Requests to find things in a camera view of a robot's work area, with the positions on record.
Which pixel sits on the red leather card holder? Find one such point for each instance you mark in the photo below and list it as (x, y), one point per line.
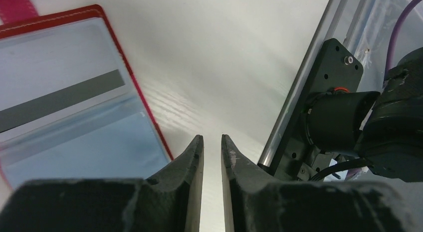
(122, 142)

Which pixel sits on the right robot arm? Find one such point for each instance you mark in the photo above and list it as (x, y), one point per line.
(382, 131)

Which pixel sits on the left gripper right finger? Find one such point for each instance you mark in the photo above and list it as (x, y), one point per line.
(255, 201)

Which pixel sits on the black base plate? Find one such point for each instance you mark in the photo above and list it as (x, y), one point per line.
(323, 118)

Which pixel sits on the grey credit card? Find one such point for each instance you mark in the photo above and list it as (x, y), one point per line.
(52, 75)

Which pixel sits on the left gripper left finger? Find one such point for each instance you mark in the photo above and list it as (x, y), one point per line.
(167, 201)

